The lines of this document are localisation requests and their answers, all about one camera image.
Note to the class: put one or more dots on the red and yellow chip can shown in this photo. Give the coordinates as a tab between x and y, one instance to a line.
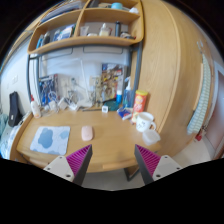
140	101

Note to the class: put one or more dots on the blue spray bottle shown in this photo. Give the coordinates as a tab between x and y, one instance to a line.
127	96

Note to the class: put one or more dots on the teal round container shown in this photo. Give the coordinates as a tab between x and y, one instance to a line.
112	105

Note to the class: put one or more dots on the white power strip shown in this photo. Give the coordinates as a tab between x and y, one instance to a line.
74	107

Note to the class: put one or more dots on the blue model kit box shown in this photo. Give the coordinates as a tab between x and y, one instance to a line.
46	90

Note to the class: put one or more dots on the black pen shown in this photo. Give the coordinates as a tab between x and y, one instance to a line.
91	109

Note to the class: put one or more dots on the wooden shelf unit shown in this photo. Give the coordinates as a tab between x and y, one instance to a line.
100	41

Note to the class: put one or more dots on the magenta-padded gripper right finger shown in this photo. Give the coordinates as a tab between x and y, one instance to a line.
165	165

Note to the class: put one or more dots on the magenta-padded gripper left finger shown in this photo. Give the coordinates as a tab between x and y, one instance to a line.
60	165

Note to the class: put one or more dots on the beige robot figure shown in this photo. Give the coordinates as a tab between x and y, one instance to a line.
95	90

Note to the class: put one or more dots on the white and blue mouse pad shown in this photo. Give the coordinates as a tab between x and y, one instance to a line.
50	140

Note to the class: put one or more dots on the white red-pump lotion bottle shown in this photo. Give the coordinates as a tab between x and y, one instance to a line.
35	109

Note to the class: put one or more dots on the colourful printed box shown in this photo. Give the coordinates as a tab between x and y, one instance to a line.
111	78

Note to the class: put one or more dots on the hanging white checked towel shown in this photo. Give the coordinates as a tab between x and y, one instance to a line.
201	100

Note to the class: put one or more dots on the clear plastic cup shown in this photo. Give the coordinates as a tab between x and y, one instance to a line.
150	137

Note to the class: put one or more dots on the black backpack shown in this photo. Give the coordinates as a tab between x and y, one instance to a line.
14	108

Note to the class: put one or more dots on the blue snack packet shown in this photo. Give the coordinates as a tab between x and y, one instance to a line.
125	114

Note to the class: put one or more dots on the white desk lamp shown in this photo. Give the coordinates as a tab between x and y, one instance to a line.
86	83

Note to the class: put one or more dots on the pink computer mouse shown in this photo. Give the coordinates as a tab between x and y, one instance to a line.
87	133

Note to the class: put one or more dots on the small white cube clock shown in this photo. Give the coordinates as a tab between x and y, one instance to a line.
105	109

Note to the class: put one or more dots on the wooden wardrobe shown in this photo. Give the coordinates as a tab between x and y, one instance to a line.
166	66

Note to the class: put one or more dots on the white mug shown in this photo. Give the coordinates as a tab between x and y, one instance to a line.
143	122

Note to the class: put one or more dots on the teal blanket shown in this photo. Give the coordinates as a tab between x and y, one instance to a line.
2	125

